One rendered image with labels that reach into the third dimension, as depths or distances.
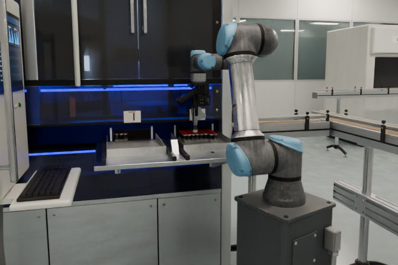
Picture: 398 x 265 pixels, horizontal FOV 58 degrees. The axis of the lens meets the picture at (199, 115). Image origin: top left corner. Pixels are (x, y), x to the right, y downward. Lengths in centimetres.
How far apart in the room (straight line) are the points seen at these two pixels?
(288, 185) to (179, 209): 87
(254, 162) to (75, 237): 114
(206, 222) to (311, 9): 606
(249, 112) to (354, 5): 705
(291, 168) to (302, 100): 625
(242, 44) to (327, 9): 659
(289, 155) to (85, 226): 116
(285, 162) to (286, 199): 13
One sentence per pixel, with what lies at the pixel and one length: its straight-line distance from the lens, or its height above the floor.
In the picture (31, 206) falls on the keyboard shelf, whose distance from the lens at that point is 137.
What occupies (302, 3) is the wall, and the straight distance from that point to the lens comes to 753.
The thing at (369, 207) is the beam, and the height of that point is 50.
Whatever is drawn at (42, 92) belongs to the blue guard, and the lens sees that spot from 185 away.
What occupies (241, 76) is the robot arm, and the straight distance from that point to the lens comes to 123.
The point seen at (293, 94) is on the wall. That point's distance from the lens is 737.
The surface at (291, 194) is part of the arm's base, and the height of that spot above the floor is 83.
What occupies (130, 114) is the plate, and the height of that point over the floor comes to 103.
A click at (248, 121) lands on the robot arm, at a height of 108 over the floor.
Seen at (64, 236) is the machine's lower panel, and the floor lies 42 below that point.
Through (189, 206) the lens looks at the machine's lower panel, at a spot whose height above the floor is 52.
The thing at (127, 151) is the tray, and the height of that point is 90.
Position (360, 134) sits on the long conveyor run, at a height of 90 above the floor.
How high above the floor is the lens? 125
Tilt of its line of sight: 7 degrees down
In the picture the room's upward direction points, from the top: straight up
